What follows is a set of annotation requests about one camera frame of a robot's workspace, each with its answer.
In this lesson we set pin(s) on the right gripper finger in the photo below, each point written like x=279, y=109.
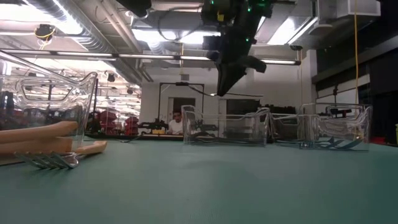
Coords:
x=237, y=73
x=224, y=77

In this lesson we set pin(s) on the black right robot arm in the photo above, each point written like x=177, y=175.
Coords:
x=236, y=12

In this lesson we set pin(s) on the black background robot arm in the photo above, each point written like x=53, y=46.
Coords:
x=155, y=125

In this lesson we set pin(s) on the dark cabinet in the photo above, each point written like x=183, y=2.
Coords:
x=242, y=107

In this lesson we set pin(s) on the clear plastic bin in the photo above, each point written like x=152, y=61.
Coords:
x=62, y=93
x=224, y=130
x=342, y=130

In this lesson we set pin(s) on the long ceiling light bar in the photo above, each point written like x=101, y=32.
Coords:
x=161, y=57

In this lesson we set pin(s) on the person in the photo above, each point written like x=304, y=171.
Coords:
x=175, y=126

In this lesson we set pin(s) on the red tool cabinet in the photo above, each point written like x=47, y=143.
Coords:
x=107, y=118
x=132, y=124

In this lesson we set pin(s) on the white ceiling unit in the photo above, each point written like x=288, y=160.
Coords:
x=357, y=7

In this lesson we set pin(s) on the green table mat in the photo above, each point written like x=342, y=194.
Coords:
x=155, y=193

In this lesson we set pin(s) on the red box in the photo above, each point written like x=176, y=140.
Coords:
x=377, y=140

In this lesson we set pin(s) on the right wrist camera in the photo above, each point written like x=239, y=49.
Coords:
x=211, y=43

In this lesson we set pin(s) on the grey wall vent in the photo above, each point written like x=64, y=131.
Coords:
x=185, y=77

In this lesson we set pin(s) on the round metal ceiling duct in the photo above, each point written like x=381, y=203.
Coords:
x=93, y=37

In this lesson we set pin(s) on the black ceiling camera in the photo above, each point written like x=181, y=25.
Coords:
x=295, y=47

